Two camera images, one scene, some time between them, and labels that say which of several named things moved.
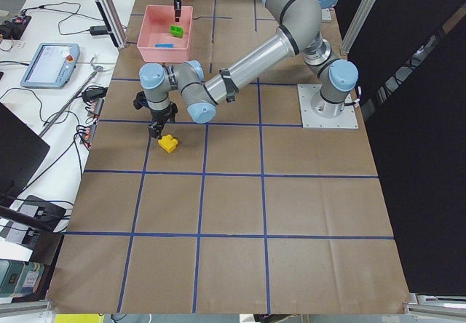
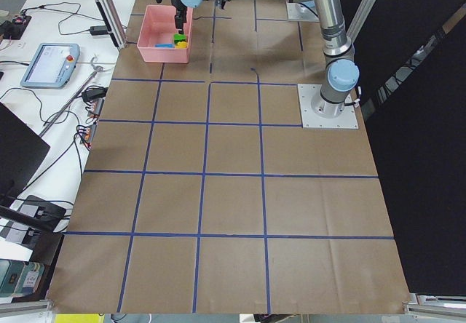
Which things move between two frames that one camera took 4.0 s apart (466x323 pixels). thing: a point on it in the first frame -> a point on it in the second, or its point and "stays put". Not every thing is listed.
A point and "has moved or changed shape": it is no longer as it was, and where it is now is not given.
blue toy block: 164,45 stays put
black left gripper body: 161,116 -> 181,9
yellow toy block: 167,142 -> 181,45
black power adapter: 98,30 stays put
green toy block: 176,31 has moved or changed shape
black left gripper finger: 156,129 -> 180,18
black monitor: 22,150 stays put
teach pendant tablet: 52,66 stays put
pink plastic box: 155,30 stays put
